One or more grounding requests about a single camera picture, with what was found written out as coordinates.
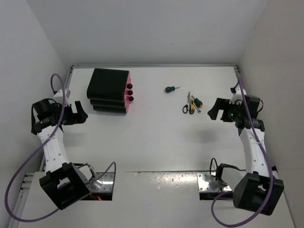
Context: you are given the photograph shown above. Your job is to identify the small green stubby screwdriver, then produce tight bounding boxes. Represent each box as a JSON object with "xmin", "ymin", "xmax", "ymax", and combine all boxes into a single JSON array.
[{"xmin": 164, "ymin": 86, "xmax": 180, "ymax": 93}]

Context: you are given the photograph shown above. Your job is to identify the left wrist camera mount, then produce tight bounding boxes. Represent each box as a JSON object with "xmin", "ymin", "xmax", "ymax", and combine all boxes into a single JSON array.
[{"xmin": 53, "ymin": 89, "xmax": 70, "ymax": 106}]

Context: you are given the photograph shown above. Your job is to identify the black handled scissors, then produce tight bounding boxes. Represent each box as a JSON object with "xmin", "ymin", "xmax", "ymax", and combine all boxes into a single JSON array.
[{"xmin": 182, "ymin": 91, "xmax": 190, "ymax": 114}]

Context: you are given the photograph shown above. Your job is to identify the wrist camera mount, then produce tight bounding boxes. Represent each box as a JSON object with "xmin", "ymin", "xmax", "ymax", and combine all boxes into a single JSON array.
[
  {"xmin": 53, "ymin": 89, "xmax": 70, "ymax": 106},
  {"xmin": 229, "ymin": 85, "xmax": 246, "ymax": 105}
]

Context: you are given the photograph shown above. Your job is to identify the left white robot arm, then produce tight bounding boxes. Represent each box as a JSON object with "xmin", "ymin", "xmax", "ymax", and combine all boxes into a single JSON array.
[{"xmin": 31, "ymin": 98, "xmax": 96, "ymax": 210}]

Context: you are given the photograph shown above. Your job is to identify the yellow utility knife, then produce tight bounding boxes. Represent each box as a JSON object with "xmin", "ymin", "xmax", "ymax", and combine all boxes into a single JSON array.
[{"xmin": 188, "ymin": 96, "xmax": 195, "ymax": 114}]

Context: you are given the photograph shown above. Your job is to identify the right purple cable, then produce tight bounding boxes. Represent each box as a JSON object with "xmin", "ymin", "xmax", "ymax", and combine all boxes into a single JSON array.
[{"xmin": 211, "ymin": 73, "xmax": 275, "ymax": 228}]

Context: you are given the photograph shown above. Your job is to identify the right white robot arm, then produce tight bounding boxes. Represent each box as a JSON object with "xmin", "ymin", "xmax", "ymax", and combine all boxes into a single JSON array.
[{"xmin": 208, "ymin": 95, "xmax": 284, "ymax": 216}]

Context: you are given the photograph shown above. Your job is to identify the metal base plate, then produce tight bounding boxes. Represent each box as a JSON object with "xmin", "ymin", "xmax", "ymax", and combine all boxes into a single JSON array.
[
  {"xmin": 91, "ymin": 172, "xmax": 114, "ymax": 193},
  {"xmin": 197, "ymin": 171, "xmax": 231, "ymax": 193}
]

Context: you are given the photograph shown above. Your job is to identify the black drawer cabinet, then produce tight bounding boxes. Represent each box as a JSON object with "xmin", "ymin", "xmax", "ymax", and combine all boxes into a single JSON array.
[{"xmin": 86, "ymin": 68, "xmax": 129, "ymax": 114}]

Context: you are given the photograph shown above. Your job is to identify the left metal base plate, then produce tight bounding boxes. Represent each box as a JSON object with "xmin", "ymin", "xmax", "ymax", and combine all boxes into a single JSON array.
[{"xmin": 91, "ymin": 172, "xmax": 114, "ymax": 193}]

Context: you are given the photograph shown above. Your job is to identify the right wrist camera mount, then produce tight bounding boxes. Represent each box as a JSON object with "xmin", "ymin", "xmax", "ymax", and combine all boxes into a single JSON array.
[{"xmin": 229, "ymin": 85, "xmax": 246, "ymax": 105}]

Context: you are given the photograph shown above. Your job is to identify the green orange handled screwdriver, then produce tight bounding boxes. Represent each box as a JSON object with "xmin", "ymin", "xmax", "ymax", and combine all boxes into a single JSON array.
[{"xmin": 191, "ymin": 96, "xmax": 203, "ymax": 108}]

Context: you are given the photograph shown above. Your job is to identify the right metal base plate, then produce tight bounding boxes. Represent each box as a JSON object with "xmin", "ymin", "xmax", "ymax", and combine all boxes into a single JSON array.
[{"xmin": 197, "ymin": 171, "xmax": 231, "ymax": 193}]

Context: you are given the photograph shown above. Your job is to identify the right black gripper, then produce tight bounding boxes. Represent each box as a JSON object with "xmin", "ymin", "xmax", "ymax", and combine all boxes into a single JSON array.
[{"xmin": 208, "ymin": 98, "xmax": 243, "ymax": 123}]

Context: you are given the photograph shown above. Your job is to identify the pink middle drawer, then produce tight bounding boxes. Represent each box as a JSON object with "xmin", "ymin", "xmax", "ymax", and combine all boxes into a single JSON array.
[{"xmin": 124, "ymin": 90, "xmax": 134, "ymax": 102}]

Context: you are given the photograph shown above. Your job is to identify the pink top drawer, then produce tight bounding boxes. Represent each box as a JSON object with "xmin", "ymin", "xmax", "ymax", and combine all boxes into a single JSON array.
[{"xmin": 125, "ymin": 72, "xmax": 133, "ymax": 94}]

